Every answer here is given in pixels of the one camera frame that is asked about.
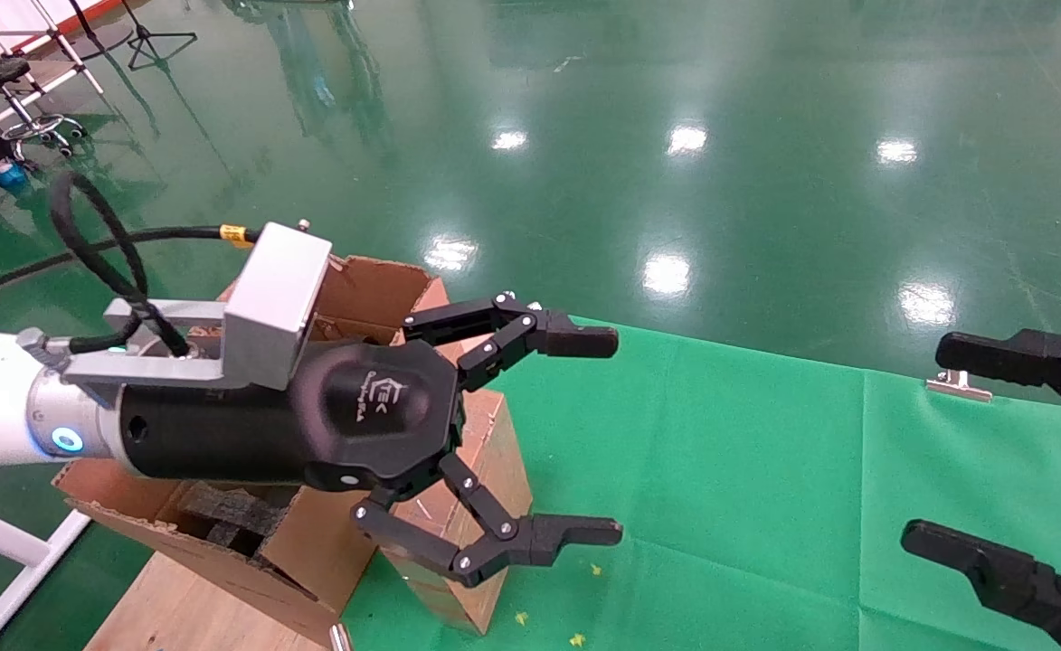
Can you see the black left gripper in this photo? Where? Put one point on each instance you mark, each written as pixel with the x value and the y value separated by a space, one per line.
pixel 313 420

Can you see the black foam block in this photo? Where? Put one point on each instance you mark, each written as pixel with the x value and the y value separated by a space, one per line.
pixel 232 515

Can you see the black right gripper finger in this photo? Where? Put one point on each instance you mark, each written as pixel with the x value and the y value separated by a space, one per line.
pixel 1018 357
pixel 1009 579

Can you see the silver metal binder clip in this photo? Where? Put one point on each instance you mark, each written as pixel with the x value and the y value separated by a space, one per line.
pixel 340 638
pixel 957 386

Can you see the large open cardboard carton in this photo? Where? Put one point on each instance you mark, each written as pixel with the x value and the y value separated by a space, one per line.
pixel 222 561

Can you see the white table frame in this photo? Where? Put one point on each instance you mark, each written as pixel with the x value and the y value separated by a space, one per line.
pixel 5 561

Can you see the green table cloth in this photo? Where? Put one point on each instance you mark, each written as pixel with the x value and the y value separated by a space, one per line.
pixel 747 506

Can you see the black rolling stool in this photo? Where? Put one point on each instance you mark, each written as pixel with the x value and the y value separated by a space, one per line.
pixel 5 99

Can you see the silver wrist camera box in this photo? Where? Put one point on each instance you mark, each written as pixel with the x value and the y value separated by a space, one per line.
pixel 268 303

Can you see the black tripod stand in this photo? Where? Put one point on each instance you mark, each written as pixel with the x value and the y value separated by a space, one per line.
pixel 155 36

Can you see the blue shoe cover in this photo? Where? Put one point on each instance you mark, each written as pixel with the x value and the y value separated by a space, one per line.
pixel 10 174

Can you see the black round-base stand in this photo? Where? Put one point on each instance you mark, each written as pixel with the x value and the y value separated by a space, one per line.
pixel 100 36

